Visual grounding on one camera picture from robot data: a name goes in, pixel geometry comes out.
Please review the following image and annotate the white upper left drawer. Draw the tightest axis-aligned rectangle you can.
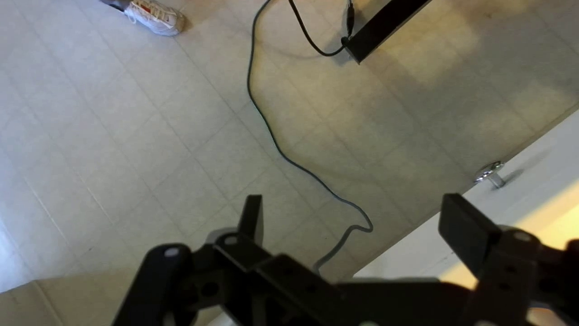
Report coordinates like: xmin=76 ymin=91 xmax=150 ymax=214
xmin=355 ymin=113 xmax=579 ymax=288

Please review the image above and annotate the black stand foot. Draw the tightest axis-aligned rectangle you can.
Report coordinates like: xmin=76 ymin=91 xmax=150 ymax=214
xmin=344 ymin=0 xmax=431 ymax=64

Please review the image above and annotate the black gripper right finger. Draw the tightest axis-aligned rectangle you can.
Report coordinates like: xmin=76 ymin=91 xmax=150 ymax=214
xmin=438 ymin=194 xmax=501 ymax=277

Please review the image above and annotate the silver drawer knob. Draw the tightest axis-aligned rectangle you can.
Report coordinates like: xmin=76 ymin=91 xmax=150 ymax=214
xmin=474 ymin=161 xmax=507 ymax=189

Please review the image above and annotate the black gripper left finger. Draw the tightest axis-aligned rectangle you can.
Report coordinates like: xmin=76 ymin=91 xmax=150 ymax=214
xmin=237 ymin=194 xmax=264 ymax=243

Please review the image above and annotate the black hanging cable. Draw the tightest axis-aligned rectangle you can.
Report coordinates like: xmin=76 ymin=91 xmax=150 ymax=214
xmin=244 ymin=0 xmax=377 ymax=276

